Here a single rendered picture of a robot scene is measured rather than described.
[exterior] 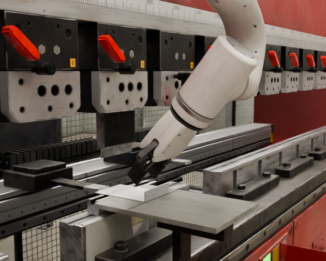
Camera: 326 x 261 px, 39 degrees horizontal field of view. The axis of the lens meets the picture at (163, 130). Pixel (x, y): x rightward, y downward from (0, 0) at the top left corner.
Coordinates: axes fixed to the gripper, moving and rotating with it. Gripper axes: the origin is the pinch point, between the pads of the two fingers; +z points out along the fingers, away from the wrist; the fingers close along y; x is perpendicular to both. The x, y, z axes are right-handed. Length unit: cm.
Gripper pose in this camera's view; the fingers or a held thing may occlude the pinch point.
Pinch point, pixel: (146, 171)
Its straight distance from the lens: 95.3
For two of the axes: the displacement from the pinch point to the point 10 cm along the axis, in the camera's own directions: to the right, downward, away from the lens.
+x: 6.4, 6.9, -3.4
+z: -5.3, 7.2, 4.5
